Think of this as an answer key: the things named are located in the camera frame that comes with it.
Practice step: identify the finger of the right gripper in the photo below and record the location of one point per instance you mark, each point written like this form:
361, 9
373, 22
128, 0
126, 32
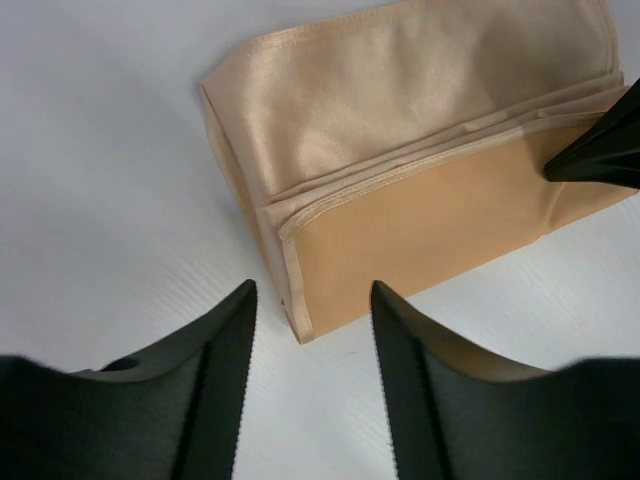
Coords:
608, 152

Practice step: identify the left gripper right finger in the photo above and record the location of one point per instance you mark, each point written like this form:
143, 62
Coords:
459, 411

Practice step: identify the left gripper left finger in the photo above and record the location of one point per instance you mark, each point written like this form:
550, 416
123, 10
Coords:
171, 410

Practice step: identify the orange cloth napkin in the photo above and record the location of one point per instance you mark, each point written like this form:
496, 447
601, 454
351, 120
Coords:
406, 143

